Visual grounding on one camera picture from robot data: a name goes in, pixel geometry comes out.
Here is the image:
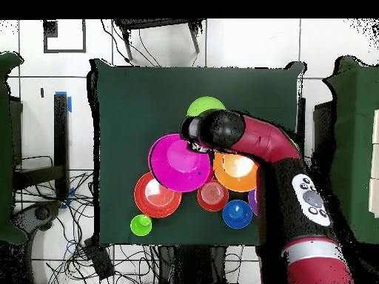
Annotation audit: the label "pink bowl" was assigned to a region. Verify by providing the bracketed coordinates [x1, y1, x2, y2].
[147, 133, 213, 194]

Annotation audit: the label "tangle of floor cables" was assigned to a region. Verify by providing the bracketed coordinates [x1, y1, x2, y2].
[14, 155, 167, 284]

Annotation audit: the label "green cloth side table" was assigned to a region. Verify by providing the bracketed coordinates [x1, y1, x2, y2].
[322, 55, 379, 246]
[0, 50, 29, 246]

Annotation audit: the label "green bowl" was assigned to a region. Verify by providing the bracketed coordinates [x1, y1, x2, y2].
[186, 96, 227, 118]

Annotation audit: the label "black square floor frame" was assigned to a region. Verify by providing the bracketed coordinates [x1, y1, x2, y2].
[42, 19, 87, 54]

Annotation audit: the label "dark green tablecloth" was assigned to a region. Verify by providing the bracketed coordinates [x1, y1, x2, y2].
[87, 58, 306, 249]

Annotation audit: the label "large yellow-orange bowl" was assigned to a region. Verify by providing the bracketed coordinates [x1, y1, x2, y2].
[212, 152, 259, 193]

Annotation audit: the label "wide orange-red bowl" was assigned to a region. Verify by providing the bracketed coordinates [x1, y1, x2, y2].
[133, 171, 183, 219]

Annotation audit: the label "black power brick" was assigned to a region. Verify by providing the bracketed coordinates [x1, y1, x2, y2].
[84, 237, 115, 281]

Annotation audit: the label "black metal stand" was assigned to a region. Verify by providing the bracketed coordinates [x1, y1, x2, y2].
[113, 18, 205, 61]

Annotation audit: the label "green cup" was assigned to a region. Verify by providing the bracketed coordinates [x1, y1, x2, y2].
[130, 214, 153, 237]

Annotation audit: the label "blue tape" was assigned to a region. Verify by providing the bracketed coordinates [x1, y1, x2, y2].
[54, 90, 73, 113]

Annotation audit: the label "small orange-red bowl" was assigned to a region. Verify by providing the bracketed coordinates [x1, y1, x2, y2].
[196, 179, 229, 213]

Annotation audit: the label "purple bowl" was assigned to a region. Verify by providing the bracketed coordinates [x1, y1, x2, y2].
[247, 187, 262, 218]

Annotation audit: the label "blue bowl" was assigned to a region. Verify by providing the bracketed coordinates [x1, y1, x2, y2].
[221, 199, 253, 230]

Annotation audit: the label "white boxes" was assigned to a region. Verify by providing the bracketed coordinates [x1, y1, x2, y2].
[368, 109, 379, 218]

